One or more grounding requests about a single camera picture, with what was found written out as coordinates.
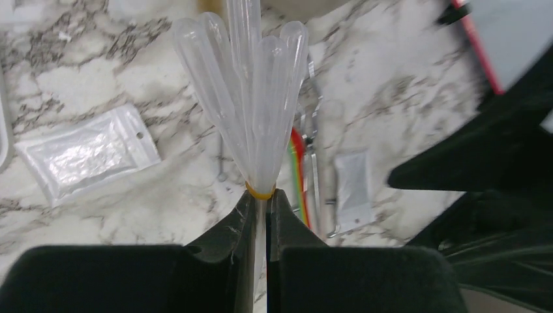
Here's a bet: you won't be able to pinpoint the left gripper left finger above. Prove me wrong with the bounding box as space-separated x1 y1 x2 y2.
1 193 255 312

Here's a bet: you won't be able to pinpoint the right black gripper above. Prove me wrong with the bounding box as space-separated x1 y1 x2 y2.
387 48 552 312

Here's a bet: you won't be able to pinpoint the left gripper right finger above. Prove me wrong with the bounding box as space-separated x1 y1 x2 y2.
267 189 467 312

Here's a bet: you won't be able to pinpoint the red plastic spoon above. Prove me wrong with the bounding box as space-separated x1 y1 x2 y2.
288 127 312 230

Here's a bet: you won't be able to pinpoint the metal crucible tongs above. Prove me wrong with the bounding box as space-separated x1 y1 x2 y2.
300 52 340 239

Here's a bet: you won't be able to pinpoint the small clear zip bag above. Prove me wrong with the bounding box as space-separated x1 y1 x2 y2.
334 149 375 234

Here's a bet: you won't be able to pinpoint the pink framed whiteboard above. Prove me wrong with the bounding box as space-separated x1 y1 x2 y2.
437 1 552 112

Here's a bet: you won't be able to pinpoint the clear zip bag near lid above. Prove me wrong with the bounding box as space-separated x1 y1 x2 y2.
15 104 161 207

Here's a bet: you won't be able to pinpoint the white bin lid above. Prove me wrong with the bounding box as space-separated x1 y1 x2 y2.
1 72 14 172

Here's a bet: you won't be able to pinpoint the beige plastic bin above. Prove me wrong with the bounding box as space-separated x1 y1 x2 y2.
261 0 348 20

